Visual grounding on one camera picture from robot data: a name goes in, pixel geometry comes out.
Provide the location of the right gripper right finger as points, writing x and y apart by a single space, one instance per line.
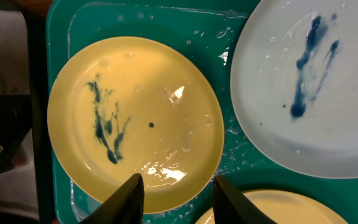
231 206

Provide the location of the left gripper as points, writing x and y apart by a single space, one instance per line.
15 123

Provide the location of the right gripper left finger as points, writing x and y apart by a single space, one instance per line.
124 206

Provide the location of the yellow plate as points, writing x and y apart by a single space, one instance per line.
128 105
289 207

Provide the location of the light blue plate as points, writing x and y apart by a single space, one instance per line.
294 85

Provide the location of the black metal sponge tray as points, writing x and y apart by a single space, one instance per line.
26 191

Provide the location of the teal plastic tray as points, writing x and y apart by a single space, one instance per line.
202 31

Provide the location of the yellow plate front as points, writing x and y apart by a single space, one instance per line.
289 207

